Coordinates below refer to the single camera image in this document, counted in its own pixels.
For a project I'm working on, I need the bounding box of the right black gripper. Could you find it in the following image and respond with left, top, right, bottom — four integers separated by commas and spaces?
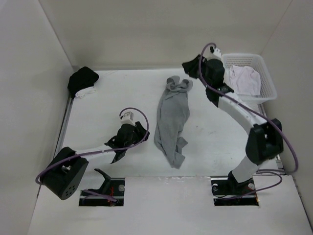
181, 55, 210, 89

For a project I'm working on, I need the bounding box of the grey tank top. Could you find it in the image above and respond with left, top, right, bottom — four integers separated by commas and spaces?
154, 75, 193, 169

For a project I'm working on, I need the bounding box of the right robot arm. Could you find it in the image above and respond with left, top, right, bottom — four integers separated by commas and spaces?
182, 55, 284, 194

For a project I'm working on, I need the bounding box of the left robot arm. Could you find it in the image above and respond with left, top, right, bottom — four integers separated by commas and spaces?
35, 121, 150, 200

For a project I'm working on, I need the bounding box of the pale pink tank top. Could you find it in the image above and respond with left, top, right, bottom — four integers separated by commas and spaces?
229, 65, 261, 96

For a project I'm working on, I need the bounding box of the white folded tank top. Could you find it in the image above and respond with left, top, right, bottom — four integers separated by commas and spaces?
75, 86, 96, 98

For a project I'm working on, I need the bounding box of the black folded tank top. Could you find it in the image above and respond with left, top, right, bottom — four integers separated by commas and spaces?
67, 67, 99, 98

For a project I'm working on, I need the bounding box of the white plastic basket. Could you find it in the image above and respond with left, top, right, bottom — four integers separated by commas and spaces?
222, 53, 277, 104

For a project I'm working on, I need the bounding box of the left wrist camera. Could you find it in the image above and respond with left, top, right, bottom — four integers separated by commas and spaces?
120, 111, 134, 125

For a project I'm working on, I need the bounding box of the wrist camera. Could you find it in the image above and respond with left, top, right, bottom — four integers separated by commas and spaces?
120, 111, 134, 125
210, 47, 222, 59

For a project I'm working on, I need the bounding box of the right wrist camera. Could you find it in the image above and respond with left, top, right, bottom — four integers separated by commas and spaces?
210, 47, 222, 59

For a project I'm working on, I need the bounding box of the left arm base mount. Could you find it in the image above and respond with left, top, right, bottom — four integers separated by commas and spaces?
78, 168, 126, 207

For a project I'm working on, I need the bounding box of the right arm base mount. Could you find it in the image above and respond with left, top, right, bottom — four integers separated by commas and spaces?
211, 173, 259, 206

